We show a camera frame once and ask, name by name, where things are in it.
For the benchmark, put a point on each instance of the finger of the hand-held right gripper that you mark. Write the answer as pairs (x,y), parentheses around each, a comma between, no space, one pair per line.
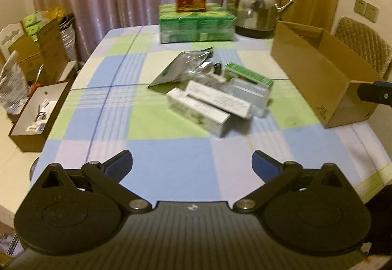
(373,95)

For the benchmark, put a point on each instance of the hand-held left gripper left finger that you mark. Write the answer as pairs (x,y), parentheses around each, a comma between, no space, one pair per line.
(121,164)

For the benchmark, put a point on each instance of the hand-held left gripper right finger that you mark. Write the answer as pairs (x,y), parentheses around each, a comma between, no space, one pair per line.
(264,165)

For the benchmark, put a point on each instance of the clear plastic package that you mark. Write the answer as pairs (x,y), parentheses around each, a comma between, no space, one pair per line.
(252,97)

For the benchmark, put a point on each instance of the brown cardboard box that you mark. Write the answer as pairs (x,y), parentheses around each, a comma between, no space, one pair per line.
(306,74)

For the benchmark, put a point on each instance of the long white carton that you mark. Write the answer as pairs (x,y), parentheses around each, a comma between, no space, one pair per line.
(219,98)

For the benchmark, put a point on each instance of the white green-print carton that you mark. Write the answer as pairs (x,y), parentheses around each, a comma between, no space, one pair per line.
(196,114)

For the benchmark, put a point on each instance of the green-topped carton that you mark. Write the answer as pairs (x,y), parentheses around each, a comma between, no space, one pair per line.
(249,74)

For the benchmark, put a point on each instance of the checkered tablecloth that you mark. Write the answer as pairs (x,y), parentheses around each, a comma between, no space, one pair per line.
(168,163)

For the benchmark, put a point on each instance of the dark brown tray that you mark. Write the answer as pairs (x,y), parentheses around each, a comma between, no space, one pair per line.
(29,135)

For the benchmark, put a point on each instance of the silver foil bag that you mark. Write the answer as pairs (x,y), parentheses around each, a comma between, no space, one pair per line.
(179,69)

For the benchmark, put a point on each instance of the clear plastic bag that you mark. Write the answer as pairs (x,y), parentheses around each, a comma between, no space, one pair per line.
(12,86)

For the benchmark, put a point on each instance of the stack of metal basins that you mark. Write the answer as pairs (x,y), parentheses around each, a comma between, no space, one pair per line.
(69,37)

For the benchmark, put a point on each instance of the stacked cardboard boxes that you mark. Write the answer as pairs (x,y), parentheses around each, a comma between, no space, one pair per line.
(46,46)

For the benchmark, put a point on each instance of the stainless steel kettle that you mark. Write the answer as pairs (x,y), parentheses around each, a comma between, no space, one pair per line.
(254,10)

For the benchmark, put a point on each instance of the green tissue multipack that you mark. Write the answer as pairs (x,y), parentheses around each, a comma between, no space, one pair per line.
(196,25)

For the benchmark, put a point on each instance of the yellow plastic bag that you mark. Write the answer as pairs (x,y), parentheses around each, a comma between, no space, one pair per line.
(55,14)

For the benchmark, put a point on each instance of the white chair back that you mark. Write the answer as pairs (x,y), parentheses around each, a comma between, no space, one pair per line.
(10,36)

